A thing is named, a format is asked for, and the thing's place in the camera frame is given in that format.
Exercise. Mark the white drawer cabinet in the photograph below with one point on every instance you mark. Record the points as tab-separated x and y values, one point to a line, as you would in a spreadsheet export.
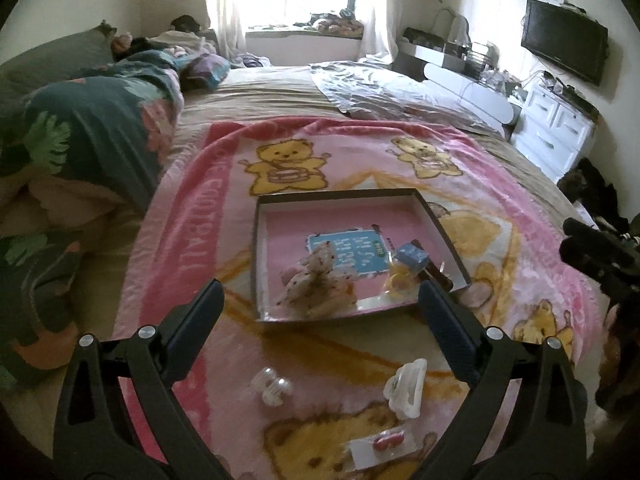
551	133

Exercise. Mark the white window curtain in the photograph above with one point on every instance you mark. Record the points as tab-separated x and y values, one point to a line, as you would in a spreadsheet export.
225	19

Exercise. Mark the white bed footboard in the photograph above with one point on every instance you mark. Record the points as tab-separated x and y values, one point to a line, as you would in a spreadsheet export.
490	105

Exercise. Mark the white packet with red earrings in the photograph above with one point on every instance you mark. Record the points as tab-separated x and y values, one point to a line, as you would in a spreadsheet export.
382	448

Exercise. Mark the dark floral quilt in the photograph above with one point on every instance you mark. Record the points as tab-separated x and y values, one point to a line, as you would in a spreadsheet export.
73	151

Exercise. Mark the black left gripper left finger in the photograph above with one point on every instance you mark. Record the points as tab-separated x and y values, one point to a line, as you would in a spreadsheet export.
94	435

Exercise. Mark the yellow item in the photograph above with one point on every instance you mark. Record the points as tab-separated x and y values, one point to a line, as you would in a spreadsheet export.
401	279

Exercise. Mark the pink shallow box tray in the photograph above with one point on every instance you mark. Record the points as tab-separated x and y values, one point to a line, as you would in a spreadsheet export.
365	228

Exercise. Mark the white cloud claw clip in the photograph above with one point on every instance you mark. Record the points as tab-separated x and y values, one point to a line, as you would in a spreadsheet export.
404	391

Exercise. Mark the black wall television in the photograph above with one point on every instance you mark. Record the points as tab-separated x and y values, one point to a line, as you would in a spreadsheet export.
568	39

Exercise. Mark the blue card in tray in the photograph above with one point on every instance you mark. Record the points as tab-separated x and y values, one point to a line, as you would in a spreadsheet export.
364	250

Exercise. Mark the brown hair clip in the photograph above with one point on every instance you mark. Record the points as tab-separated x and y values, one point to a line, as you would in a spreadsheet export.
438	276

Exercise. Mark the purple pillow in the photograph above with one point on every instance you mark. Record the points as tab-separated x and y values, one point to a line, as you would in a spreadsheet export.
206	71

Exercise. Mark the pearl white small claw clip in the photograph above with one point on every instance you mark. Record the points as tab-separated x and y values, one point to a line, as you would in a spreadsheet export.
272	387

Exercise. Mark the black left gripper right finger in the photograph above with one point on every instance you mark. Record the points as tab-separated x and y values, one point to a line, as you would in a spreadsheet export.
524	415

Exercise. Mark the small blue box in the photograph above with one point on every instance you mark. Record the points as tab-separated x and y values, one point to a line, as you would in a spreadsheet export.
413	257

